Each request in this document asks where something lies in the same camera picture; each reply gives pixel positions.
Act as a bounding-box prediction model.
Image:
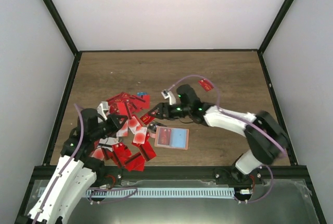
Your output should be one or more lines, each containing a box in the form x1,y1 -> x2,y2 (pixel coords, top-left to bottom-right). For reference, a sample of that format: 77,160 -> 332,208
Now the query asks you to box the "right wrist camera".
161,90 -> 176,105

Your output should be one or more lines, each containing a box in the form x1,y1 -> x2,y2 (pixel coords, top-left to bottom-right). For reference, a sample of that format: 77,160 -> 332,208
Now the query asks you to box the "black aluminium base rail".
30,165 -> 311,187

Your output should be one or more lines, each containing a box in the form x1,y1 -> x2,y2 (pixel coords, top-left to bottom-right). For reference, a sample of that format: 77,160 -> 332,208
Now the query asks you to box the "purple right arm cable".
166,74 -> 287,204

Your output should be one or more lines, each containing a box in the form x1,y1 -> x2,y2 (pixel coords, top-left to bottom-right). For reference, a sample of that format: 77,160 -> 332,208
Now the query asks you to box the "black enclosure frame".
15,0 -> 326,223

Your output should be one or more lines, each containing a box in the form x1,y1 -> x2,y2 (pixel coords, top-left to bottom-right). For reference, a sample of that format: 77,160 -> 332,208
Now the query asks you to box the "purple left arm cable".
31,103 -> 138,224

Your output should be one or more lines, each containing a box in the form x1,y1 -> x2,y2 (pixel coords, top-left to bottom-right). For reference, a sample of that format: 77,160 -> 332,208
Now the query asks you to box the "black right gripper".
149,102 -> 191,121

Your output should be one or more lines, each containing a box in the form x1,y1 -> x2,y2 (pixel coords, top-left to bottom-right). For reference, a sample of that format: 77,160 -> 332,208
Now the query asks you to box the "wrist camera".
97,101 -> 109,120
161,90 -> 176,105

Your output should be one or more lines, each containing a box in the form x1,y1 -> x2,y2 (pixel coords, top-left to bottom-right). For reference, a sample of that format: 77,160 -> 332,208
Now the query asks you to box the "lone red VIP card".
198,78 -> 214,91

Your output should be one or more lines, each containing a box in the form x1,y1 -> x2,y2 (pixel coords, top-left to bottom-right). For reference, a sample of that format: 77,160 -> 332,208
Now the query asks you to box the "blue card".
137,92 -> 148,97

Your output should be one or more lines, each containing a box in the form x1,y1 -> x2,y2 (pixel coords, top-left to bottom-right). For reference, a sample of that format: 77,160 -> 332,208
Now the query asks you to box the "pile of red cards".
91,92 -> 156,172

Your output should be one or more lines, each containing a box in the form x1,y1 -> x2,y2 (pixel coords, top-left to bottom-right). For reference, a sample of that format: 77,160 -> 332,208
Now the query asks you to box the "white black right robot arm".
148,84 -> 289,184

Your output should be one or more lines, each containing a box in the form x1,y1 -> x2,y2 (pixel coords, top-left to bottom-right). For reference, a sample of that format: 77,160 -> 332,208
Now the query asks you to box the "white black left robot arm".
26,108 -> 128,223

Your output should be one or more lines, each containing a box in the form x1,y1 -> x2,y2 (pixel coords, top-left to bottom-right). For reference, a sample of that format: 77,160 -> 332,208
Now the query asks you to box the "light blue slotted cable duct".
83,188 -> 235,199

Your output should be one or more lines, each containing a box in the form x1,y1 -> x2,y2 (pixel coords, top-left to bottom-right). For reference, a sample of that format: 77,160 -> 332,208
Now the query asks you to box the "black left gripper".
93,113 -> 129,141

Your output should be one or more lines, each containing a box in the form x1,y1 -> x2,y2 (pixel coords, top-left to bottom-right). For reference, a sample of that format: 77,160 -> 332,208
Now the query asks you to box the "black card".
148,121 -> 166,132

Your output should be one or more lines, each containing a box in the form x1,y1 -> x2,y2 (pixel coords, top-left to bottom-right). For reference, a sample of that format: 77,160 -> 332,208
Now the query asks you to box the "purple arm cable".
166,74 -> 287,204
31,103 -> 138,224

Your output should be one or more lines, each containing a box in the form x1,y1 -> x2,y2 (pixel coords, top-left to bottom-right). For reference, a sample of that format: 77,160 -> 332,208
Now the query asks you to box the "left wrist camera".
97,101 -> 109,120

